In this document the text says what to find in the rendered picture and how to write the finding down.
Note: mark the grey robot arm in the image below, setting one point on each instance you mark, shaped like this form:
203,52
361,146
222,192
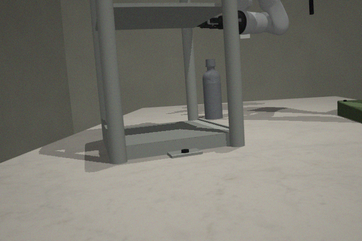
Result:
274,20

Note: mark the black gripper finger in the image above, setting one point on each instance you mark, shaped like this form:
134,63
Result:
204,25
219,20

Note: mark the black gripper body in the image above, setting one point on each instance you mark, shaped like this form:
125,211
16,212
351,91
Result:
243,22

